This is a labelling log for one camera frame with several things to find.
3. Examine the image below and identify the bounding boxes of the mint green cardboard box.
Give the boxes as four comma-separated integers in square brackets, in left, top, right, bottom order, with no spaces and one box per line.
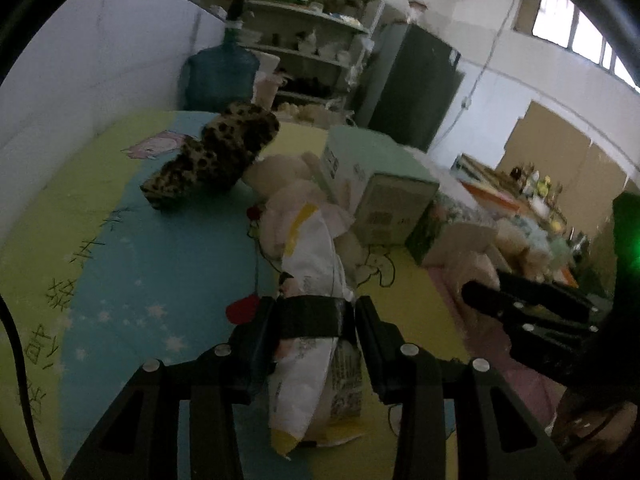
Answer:
[319,124,442,247]

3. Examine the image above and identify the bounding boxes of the brown cardboard sheets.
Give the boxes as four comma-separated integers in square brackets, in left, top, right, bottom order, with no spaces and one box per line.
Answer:
[494,99,640,198]

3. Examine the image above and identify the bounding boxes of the white metal shelf rack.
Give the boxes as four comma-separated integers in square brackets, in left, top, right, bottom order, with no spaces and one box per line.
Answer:
[239,0,387,113]

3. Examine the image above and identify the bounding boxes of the blue water jug with pump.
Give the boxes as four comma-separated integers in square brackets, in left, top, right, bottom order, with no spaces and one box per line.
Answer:
[186,0,262,115]

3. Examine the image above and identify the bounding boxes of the colourful foam play mat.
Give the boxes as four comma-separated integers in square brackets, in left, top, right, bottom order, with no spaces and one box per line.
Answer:
[0,107,568,480]

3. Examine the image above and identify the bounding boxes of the dark refrigerator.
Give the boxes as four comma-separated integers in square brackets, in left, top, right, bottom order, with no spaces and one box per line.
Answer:
[356,21,465,155]

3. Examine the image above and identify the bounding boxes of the pale pink plush toy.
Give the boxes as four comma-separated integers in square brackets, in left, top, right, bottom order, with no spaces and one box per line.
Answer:
[246,152,367,287]

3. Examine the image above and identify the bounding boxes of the white yellow plastic packet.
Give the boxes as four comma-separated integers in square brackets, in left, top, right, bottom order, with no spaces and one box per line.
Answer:
[267,202,366,461]

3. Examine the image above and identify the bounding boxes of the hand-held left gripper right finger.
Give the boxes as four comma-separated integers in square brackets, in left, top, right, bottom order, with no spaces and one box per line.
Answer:
[356,296,576,480]

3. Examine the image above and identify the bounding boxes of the pile of plastic bags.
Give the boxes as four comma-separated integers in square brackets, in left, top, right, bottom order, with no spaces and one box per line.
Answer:
[276,101,352,125]

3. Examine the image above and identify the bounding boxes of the small red object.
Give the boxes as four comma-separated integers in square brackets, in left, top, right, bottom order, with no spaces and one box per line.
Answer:
[225,295,262,325]

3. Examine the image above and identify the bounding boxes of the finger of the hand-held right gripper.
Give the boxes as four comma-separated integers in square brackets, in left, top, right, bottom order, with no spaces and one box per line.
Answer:
[461,280,597,362]
[495,270,599,321]

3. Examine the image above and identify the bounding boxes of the black cable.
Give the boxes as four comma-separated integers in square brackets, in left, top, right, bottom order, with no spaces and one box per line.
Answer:
[0,294,52,480]

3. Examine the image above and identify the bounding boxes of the leopard print plush slipper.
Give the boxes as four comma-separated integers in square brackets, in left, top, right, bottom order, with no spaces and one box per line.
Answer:
[140,101,281,212]

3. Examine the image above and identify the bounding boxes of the high wall window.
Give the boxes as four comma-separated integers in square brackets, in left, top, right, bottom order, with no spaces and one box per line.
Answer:
[514,0,640,92]

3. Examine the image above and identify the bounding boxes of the floral tissue pack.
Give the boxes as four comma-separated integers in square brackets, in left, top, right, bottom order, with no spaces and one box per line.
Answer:
[404,192,502,267]

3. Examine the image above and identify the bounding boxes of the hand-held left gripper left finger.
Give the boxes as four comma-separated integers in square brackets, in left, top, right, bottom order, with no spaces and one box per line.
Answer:
[62,297,278,480]

